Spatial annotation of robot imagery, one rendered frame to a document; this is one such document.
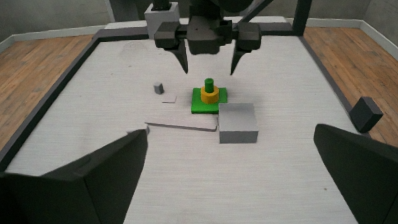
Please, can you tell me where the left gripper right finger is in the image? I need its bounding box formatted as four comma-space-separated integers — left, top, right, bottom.
313, 123, 398, 224

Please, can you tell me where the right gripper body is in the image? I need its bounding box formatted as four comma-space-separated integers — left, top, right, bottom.
154, 0, 262, 50

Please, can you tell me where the green square plate with round peg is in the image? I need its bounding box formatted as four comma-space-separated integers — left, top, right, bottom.
191, 78, 227, 113

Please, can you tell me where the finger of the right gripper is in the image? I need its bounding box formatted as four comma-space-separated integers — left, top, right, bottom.
230, 40, 252, 75
163, 39, 188, 74

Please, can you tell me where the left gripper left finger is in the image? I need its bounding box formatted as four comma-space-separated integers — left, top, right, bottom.
0, 129, 148, 224

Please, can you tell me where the yellow round nut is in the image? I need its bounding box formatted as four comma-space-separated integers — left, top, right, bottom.
201, 85, 219, 104

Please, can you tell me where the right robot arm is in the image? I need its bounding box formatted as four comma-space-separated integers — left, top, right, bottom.
151, 0, 254, 55

